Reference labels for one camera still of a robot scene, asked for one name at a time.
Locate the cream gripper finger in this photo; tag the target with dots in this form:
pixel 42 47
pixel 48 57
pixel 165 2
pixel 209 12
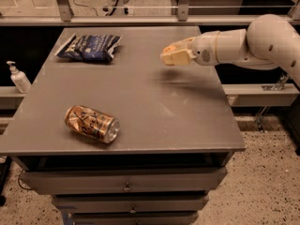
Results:
pixel 183 44
pixel 177 58

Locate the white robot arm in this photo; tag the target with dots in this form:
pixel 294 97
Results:
pixel 269 42

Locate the drawer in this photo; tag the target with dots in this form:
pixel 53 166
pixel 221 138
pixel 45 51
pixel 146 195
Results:
pixel 124 181
pixel 131 204
pixel 158 218

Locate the middle drawer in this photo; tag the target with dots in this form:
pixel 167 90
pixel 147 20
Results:
pixel 131 204

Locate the grey drawer cabinet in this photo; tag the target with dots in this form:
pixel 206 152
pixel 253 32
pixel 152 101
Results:
pixel 170 117

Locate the white pump bottle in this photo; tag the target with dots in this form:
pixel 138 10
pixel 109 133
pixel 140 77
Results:
pixel 19 78

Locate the orange fruit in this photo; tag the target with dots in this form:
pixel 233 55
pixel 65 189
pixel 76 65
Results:
pixel 169 49

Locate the top drawer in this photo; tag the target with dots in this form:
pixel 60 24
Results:
pixel 124 181

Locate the orange soda can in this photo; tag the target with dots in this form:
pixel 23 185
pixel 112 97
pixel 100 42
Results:
pixel 92 123

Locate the bottom drawer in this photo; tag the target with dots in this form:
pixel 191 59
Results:
pixel 158 218

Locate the blue chip bag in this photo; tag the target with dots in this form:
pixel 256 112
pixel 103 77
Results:
pixel 89 48

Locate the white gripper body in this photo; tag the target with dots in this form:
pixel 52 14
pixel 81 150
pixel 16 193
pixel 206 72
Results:
pixel 203 51

